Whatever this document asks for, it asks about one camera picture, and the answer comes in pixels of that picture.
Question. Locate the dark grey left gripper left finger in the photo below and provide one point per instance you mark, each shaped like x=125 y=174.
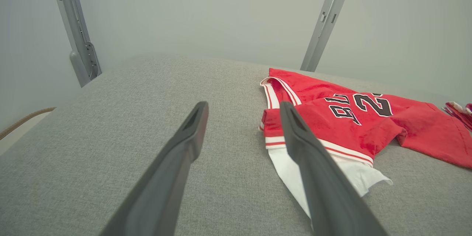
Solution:
x=162 y=188

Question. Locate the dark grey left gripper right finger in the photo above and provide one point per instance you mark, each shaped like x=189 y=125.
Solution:
x=328 y=191

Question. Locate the red basketball jersey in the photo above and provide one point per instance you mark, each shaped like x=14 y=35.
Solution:
x=416 y=129

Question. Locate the red shorts with white stripes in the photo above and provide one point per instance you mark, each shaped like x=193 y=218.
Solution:
x=461 y=114

